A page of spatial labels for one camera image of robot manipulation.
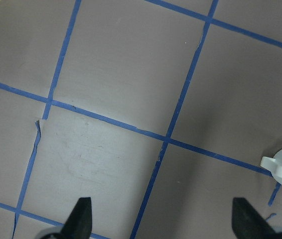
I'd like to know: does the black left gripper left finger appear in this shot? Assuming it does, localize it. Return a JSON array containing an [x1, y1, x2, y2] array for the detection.
[[60, 197, 92, 239]]

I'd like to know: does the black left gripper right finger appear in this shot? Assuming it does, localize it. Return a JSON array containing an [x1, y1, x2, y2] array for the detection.
[[232, 197, 280, 239]]

